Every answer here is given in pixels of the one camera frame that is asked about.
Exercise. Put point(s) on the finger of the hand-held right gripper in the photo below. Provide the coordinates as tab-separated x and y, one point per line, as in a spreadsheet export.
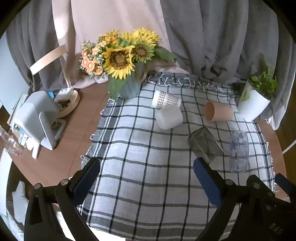
284	184

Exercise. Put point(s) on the white plastic cup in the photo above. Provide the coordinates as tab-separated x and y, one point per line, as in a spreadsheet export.
170	119

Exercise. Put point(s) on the grey curtain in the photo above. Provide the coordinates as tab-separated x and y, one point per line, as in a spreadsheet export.
219	34
34	34

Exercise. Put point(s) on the pale pink cloth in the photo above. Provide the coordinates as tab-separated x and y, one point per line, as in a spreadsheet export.
111	16

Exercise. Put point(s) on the sunflower bouquet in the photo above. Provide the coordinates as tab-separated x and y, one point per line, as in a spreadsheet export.
120	58

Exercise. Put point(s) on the checked blue white cloth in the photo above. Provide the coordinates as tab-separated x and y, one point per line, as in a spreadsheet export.
143	150

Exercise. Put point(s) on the tan cup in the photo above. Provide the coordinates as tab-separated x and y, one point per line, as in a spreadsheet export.
219	112

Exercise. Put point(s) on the green plant in white pot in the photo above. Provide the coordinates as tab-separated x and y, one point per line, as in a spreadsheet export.
252	104

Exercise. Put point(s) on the dark green glass cup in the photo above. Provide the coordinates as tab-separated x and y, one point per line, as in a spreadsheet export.
205	143

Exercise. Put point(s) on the white power strip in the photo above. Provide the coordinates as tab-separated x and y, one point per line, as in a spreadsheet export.
64	93

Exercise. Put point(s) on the stack of books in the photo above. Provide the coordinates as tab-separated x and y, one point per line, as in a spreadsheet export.
17	120

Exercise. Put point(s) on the clear plastic container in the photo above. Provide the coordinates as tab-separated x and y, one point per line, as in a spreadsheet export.
10	144

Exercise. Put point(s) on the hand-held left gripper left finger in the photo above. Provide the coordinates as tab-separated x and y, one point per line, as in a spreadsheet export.
87	180

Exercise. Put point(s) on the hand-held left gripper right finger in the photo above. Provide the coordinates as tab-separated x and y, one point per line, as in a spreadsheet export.
206	183

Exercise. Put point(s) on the white desktop device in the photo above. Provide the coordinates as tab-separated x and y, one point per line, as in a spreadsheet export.
34	115

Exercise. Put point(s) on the pink flower bunch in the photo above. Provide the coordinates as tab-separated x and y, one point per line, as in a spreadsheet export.
91	61

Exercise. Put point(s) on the checked paper cup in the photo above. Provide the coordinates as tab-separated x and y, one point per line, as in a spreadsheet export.
165	99

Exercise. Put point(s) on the blue-grey ribbed vase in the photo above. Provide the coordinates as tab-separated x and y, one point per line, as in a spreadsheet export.
130	89

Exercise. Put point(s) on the clear printed glass cup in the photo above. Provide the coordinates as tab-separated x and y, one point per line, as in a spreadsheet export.
238	150

